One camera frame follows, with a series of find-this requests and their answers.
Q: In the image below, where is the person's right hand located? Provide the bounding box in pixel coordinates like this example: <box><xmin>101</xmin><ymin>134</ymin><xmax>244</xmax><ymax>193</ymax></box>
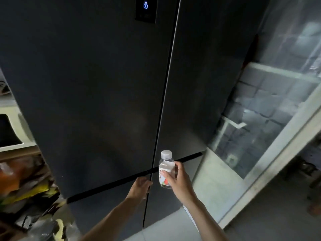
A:
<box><xmin>160</xmin><ymin>161</ymin><xmax>199</xmax><ymax>206</ymax></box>

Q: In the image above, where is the person's left hand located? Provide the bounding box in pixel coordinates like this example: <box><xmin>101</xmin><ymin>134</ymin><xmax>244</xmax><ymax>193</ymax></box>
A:
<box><xmin>126</xmin><ymin>176</ymin><xmax>153</xmax><ymax>200</ymax></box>

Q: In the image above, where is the clear plastic bottle white cap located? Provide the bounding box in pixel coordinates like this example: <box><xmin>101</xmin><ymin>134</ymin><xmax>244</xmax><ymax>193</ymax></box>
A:
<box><xmin>158</xmin><ymin>150</ymin><xmax>176</xmax><ymax>189</ymax></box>

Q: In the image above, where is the wide dark grey refrigerator door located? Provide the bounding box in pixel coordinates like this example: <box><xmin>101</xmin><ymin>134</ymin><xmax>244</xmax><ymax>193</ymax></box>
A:
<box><xmin>0</xmin><ymin>0</ymin><xmax>181</xmax><ymax>202</ymax></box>

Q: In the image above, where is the person's left forearm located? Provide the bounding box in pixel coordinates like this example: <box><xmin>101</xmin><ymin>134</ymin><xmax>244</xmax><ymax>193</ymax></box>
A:
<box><xmin>80</xmin><ymin>197</ymin><xmax>146</xmax><ymax>241</ymax></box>

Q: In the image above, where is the person's right forearm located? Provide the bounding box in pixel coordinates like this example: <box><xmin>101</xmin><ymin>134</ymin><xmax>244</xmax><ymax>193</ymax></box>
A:
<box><xmin>183</xmin><ymin>198</ymin><xmax>229</xmax><ymax>241</ymax></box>

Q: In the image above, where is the dark grey freezer door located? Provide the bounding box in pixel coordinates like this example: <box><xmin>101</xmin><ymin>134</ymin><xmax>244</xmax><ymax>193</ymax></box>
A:
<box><xmin>67</xmin><ymin>174</ymin><xmax>151</xmax><ymax>241</ymax></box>
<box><xmin>142</xmin><ymin>154</ymin><xmax>204</xmax><ymax>228</ymax></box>

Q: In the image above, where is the narrow dark grey refrigerator door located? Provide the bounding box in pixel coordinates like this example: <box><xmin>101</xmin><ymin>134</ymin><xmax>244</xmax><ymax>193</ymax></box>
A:
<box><xmin>152</xmin><ymin>0</ymin><xmax>272</xmax><ymax>174</ymax></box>

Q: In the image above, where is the pile of snack packets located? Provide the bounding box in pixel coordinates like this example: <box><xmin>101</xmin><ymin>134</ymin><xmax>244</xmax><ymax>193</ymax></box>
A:
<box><xmin>0</xmin><ymin>154</ymin><xmax>76</xmax><ymax>241</ymax></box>

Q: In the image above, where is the white kitchen counter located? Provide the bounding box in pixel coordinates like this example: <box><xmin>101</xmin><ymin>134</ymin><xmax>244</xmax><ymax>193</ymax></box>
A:
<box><xmin>0</xmin><ymin>92</ymin><xmax>38</xmax><ymax>152</ymax></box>

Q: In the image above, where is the black cooktop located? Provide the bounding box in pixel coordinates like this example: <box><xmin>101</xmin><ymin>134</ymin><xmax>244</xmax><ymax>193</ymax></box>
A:
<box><xmin>0</xmin><ymin>114</ymin><xmax>24</xmax><ymax>146</ymax></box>

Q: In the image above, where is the black refrigerator control panel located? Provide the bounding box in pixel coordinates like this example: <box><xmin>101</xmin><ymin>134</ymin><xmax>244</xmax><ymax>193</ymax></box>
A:
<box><xmin>135</xmin><ymin>0</ymin><xmax>157</xmax><ymax>24</ymax></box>

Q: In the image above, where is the glass window with white frame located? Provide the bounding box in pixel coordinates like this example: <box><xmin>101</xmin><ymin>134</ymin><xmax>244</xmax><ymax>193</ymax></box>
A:
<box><xmin>192</xmin><ymin>0</ymin><xmax>321</xmax><ymax>229</ymax></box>

